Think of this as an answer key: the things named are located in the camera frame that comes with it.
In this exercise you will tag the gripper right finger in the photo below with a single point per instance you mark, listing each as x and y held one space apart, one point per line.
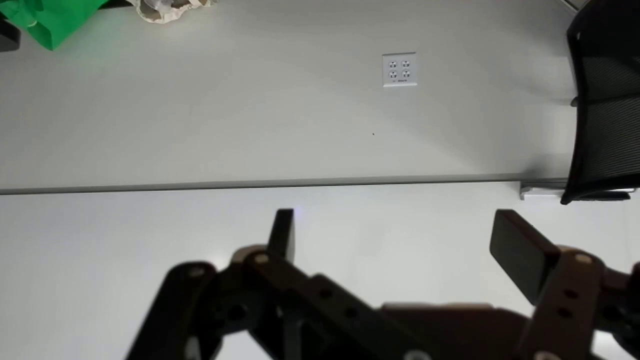
560 285

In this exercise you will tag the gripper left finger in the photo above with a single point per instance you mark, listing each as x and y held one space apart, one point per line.
280 295

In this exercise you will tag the black mesh office chair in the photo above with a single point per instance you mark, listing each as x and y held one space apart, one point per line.
607 105

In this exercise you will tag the crumpled brown paper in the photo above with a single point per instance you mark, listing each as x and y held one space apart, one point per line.
167 9

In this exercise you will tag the green bag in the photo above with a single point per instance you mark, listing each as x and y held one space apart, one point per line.
47 17

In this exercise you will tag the black object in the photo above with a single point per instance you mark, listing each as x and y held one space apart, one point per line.
7 36

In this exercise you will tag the white wall socket plate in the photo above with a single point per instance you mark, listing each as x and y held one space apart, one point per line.
399 69

